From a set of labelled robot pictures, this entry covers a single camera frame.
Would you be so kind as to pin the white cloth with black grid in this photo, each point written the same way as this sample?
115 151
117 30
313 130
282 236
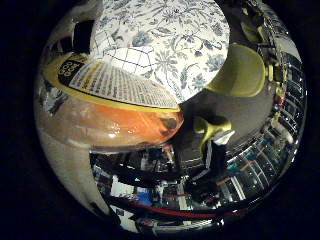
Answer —
130 58

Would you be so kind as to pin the blue floral white tablecloth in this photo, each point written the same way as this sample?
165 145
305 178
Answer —
173 40

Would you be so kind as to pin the yellow-green shell chair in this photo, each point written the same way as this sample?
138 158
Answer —
240 71

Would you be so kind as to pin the metal storage rack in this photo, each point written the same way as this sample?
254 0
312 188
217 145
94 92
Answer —
276 133

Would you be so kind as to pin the orange spray bottle yellow label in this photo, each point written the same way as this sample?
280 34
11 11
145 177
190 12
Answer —
110 110

